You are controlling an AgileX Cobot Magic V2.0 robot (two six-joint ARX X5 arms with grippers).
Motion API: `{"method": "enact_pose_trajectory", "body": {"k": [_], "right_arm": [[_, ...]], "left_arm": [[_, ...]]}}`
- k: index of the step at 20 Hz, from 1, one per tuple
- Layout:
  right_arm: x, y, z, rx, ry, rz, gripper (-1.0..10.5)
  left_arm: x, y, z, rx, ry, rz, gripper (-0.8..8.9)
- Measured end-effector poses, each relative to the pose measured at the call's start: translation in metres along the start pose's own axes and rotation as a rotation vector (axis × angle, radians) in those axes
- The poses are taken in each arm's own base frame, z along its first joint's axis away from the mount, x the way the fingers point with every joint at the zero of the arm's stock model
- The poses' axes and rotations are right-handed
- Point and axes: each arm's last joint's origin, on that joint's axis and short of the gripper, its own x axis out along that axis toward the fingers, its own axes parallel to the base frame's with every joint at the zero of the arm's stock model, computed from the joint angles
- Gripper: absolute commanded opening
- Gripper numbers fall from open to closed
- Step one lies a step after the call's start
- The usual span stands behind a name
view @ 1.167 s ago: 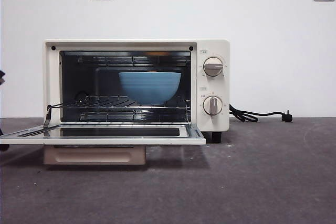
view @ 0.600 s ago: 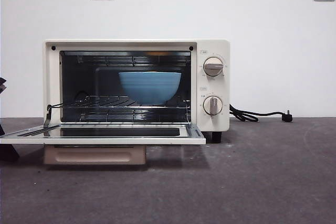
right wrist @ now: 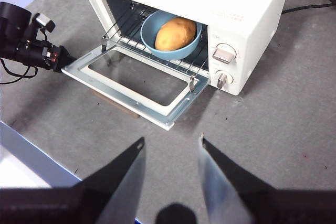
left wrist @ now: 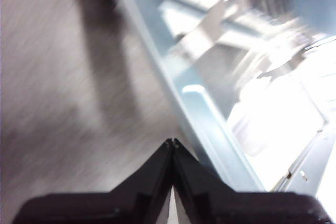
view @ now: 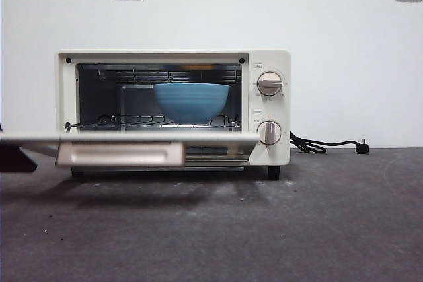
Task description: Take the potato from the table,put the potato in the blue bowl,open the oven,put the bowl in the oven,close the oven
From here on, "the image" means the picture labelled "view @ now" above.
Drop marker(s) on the blue bowl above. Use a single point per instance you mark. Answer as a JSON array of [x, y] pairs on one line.
[[191, 103]]

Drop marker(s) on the cream Toshiba toaster oven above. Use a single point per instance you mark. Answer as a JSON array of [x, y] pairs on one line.
[[284, 113]]

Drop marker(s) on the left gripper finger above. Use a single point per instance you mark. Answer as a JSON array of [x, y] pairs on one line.
[[13, 161]]

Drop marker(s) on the beige oven knob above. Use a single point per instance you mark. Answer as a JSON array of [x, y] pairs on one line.
[[270, 84], [269, 133]]

